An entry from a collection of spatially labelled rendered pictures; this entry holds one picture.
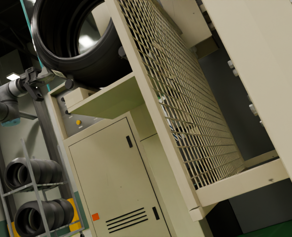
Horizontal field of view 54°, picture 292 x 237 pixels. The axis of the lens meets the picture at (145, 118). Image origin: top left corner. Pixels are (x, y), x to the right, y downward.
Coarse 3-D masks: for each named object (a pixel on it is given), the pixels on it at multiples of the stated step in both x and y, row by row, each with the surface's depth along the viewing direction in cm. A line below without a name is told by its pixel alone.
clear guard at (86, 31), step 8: (24, 0) 226; (32, 0) 223; (24, 8) 225; (32, 8) 222; (88, 16) 200; (88, 24) 199; (80, 32) 201; (88, 32) 198; (96, 32) 196; (80, 40) 201; (88, 40) 198; (96, 40) 195; (80, 48) 200; (88, 48) 197; (40, 64) 213; (56, 80) 207; (64, 80) 204; (48, 88) 208
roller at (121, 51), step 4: (120, 48) 112; (120, 52) 112; (124, 52) 111; (124, 56) 112; (144, 60) 125; (144, 64) 126; (148, 68) 131; (156, 68) 137; (152, 72) 137; (156, 72) 139
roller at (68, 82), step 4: (68, 80) 121; (72, 80) 121; (68, 84) 121; (72, 84) 120; (76, 84) 122; (80, 84) 125; (84, 84) 128; (68, 88) 121; (72, 88) 121; (76, 88) 123; (84, 88) 128; (88, 88) 130; (92, 88) 133; (96, 88) 137; (100, 88) 142
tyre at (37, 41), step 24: (48, 0) 140; (72, 0) 150; (96, 0) 150; (48, 24) 145; (72, 24) 155; (48, 48) 128; (72, 48) 154; (96, 48) 115; (72, 72) 122; (96, 72) 120; (120, 72) 127
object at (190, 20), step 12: (168, 0) 138; (180, 0) 136; (192, 0) 133; (168, 12) 138; (180, 12) 135; (192, 12) 133; (180, 24) 135; (192, 24) 132; (204, 24) 130; (192, 36) 132; (204, 36) 130; (192, 48) 144; (204, 48) 149; (216, 48) 146
